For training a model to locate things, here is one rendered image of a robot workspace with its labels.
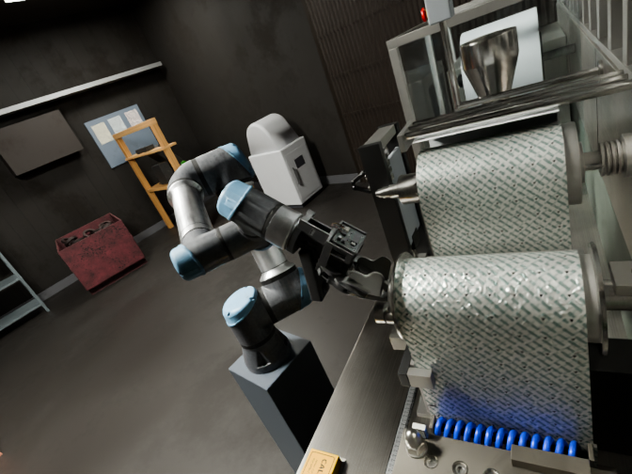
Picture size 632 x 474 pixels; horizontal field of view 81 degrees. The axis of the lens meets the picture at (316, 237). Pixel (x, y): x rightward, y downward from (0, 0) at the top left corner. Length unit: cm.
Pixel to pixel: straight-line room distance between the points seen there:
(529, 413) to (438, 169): 42
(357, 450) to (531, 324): 50
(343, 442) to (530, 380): 46
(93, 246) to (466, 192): 511
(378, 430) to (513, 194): 57
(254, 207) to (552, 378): 52
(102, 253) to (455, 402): 513
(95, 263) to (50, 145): 190
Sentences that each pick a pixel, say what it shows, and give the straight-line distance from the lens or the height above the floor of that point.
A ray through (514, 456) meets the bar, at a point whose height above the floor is 105.
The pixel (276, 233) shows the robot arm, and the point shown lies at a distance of 64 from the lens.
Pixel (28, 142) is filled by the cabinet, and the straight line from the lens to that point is 646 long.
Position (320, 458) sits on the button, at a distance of 91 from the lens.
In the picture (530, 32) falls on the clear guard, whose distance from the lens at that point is 145.
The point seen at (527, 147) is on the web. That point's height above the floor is 140.
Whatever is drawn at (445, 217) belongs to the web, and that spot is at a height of 130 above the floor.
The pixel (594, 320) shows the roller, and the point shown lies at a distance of 56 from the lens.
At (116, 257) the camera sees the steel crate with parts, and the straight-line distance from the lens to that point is 555.
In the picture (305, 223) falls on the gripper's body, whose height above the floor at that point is 141.
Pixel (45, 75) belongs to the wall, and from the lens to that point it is 695.
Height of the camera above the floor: 164
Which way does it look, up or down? 25 degrees down
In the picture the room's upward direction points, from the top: 22 degrees counter-clockwise
